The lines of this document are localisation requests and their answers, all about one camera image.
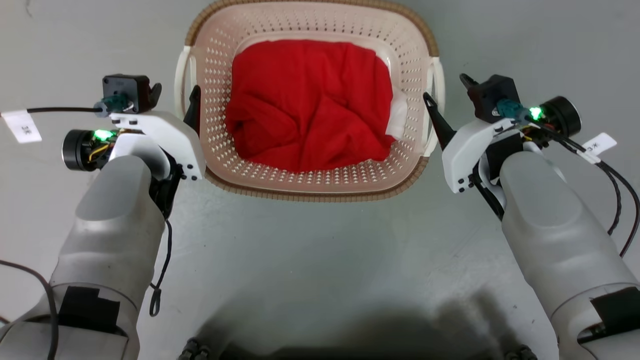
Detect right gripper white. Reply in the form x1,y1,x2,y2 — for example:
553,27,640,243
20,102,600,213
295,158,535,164
423,73,582,195

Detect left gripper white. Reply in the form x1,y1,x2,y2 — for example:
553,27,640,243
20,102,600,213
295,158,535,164
62,82,207,215

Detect beige plastic laundry basket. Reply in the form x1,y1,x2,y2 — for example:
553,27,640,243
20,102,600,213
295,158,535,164
174,0,446,203

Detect white cloth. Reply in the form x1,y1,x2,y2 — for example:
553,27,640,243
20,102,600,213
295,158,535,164
384,84,410,141

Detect red cloth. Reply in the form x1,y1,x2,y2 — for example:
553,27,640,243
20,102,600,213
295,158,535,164
224,39,398,174

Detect left camera black cable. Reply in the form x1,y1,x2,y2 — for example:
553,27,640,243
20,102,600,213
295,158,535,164
26,95,132,118

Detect camera black cable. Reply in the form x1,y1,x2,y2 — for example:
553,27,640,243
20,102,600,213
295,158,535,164
26,95,132,118
497,98,640,259

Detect right cable white label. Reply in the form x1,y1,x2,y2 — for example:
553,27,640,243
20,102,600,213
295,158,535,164
581,132,618,164

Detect cable white label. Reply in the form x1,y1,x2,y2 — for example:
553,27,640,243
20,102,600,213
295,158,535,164
581,132,618,164
1,109,44,144

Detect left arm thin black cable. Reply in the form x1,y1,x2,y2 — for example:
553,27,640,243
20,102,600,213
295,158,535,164
149,219,174,318

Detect left cable white label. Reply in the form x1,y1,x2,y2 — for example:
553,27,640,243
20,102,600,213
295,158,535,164
1,109,44,144

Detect right camera black cable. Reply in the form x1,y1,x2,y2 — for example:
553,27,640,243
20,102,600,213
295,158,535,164
497,98,640,259

